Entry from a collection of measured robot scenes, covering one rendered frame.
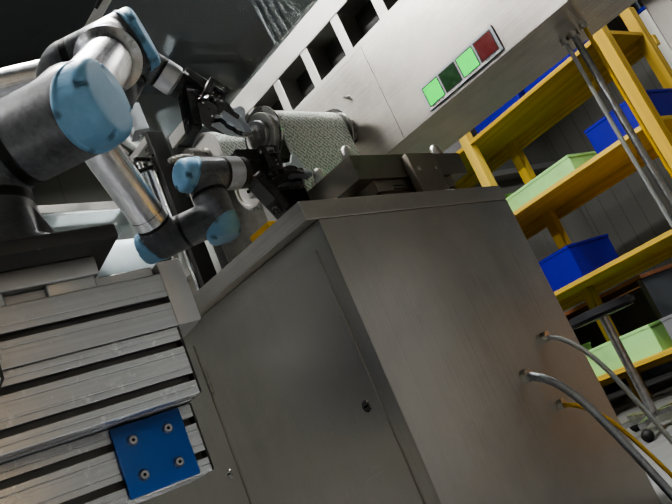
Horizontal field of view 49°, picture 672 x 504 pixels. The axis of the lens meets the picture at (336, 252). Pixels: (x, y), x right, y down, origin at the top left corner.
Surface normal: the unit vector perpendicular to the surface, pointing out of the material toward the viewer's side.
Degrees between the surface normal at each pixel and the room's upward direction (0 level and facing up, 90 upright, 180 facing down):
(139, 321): 90
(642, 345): 90
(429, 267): 90
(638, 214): 90
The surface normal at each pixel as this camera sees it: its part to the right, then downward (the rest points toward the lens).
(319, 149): 0.59, -0.44
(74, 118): 0.10, 0.33
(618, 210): -0.79, 0.18
